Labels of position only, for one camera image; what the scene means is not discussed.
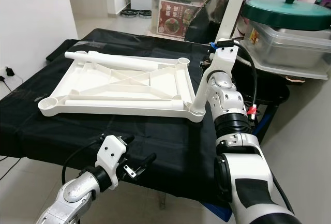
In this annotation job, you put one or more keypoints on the clear tape strip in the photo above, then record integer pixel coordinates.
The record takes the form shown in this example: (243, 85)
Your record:
(88, 43)

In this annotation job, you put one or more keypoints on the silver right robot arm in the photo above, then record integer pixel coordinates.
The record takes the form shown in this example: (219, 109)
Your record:
(232, 115)

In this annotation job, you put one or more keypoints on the black table cloth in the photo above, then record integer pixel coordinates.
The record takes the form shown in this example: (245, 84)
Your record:
(186, 157)

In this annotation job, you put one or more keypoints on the white plastic table top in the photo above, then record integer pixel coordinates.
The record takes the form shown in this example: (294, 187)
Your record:
(119, 81)

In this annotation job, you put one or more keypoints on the clear plastic storage container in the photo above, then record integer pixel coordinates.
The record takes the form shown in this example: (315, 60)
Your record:
(289, 45)

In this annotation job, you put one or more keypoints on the black wall plug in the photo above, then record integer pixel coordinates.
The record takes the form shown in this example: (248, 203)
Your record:
(11, 73)

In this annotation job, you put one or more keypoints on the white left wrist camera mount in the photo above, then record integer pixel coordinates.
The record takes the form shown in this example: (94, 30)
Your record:
(113, 154)

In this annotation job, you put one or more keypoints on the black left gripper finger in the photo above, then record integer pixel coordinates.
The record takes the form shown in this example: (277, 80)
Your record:
(150, 159)

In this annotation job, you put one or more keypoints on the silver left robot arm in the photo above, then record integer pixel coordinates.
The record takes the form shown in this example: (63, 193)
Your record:
(72, 198)

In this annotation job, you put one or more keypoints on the green round pot lid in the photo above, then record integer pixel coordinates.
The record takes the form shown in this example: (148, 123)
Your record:
(289, 14)

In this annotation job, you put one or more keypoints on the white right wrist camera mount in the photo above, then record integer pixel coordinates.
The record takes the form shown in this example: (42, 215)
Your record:
(222, 58)

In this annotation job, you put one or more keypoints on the black shiny plastic bag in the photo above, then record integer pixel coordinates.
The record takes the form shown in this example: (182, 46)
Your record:
(207, 17)

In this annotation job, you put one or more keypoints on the red food poster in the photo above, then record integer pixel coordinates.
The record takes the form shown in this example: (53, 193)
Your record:
(176, 19)

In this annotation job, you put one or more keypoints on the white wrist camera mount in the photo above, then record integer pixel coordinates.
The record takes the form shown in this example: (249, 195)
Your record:
(222, 58)
(113, 154)

